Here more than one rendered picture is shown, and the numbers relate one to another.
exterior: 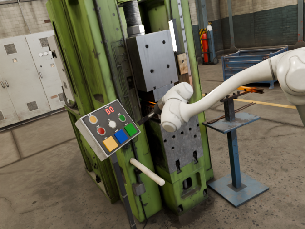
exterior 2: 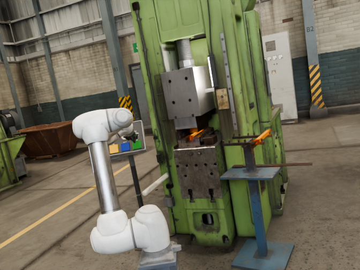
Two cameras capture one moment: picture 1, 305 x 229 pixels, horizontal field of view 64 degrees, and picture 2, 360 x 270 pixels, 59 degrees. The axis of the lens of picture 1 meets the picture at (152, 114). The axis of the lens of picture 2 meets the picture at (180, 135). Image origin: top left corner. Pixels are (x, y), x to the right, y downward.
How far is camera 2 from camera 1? 2.24 m
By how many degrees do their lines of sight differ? 52
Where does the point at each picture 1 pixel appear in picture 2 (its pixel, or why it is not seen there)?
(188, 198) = (203, 233)
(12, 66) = not seen: hidden behind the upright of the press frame
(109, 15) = (154, 54)
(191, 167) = (206, 203)
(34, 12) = (273, 11)
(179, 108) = not seen: hidden behind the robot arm
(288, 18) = not seen: outside the picture
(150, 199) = (182, 218)
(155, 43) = (177, 79)
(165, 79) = (186, 112)
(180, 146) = (193, 177)
